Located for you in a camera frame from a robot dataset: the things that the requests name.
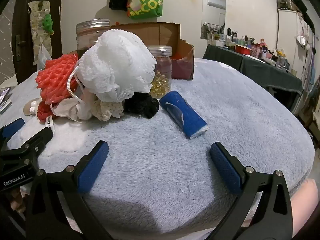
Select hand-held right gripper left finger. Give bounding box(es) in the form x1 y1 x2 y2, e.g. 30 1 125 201
25 140 113 240

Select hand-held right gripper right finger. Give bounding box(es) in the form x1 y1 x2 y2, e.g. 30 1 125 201
209 142 293 240

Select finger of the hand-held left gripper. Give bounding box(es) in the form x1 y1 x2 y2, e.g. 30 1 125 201
0 118 25 143
7 127 54 158

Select white mesh pouch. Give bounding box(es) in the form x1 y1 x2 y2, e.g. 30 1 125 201
50 98 83 123

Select white plush toy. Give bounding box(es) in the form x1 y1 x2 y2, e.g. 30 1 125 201
76 90 94 120

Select cream crochet scrunchie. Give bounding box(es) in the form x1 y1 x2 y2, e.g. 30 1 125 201
90 99 125 122

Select red foam fruit net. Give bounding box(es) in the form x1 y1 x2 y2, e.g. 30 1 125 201
37 54 81 105

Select blue towel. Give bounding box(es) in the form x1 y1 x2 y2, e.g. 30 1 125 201
159 91 209 139

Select black scrunchie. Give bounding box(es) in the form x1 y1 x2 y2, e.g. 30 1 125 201
124 92 160 119

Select white mesh bath pouf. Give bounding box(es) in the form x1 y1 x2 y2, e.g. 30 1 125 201
67 29 157 103

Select cardboard box with red bottom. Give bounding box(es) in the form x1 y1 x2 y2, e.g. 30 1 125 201
110 22 195 81

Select person's left hand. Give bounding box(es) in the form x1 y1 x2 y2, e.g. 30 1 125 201
10 186 27 213

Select clear plastic bag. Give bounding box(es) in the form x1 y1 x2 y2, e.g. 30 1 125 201
34 44 53 70

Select pink cloth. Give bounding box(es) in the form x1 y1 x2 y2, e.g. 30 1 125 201
291 179 319 221

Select hanging door organizer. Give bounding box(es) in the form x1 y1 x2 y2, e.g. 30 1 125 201
28 0 54 70

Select table with dark green cloth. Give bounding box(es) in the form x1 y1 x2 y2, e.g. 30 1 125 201
202 44 303 110

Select dark brown door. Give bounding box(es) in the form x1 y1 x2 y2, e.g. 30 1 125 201
12 0 65 85

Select green plush toy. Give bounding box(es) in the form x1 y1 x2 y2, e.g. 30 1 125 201
42 14 54 34

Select large glass jar metal lid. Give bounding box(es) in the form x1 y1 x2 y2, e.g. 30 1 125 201
76 19 111 58

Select red storage box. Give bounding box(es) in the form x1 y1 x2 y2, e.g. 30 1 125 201
235 44 252 55

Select small clear jar gold pins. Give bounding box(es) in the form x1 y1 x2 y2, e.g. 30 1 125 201
146 45 173 99

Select row of cosmetic bottles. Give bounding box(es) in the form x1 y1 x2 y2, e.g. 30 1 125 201
212 27 298 77

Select white cabinet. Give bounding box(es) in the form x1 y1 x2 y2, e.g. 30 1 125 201
276 0 317 75

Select green tote bag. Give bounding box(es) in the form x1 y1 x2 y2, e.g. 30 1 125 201
126 0 163 20

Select wall mirror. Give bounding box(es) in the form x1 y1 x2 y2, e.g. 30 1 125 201
200 0 226 40

